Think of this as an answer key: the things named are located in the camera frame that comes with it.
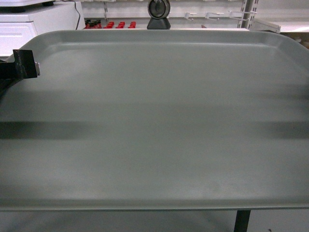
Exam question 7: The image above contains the black barcode scanner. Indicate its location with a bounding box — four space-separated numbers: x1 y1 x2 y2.
147 0 171 29

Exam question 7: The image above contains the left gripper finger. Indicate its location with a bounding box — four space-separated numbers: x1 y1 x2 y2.
0 50 40 80

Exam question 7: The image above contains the grey-silver plastic tray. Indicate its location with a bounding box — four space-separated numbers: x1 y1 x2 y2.
0 29 309 210

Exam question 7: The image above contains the white cash register box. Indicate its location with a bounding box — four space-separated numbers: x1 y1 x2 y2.
0 0 85 57

